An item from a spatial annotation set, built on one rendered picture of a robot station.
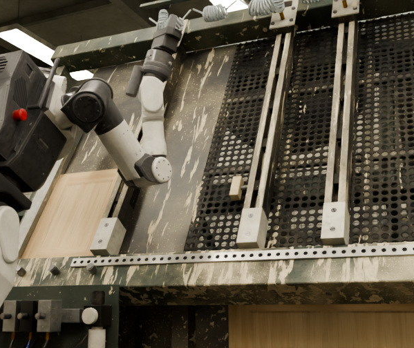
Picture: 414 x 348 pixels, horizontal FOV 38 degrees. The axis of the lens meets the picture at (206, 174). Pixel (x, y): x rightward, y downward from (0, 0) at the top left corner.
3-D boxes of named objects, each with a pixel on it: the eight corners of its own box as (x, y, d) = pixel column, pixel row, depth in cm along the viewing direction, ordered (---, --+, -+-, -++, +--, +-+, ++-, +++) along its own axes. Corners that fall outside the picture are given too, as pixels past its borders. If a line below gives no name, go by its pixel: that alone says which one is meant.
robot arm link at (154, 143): (171, 121, 183) (177, 184, 180) (148, 128, 190) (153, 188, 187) (146, 118, 175) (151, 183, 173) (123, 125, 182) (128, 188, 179)
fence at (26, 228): (9, 267, 205) (2, 260, 203) (95, 88, 266) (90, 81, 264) (21, 266, 203) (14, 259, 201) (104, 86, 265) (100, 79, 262)
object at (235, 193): (231, 201, 190) (229, 195, 188) (236, 182, 195) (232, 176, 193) (240, 200, 189) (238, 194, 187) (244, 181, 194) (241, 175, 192)
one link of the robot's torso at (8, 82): (6, 137, 140) (50, 32, 160) (-100, 151, 153) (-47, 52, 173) (72, 203, 162) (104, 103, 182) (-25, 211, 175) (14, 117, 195)
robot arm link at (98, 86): (120, 128, 163) (93, 84, 158) (92, 142, 165) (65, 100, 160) (126, 114, 174) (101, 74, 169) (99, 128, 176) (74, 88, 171)
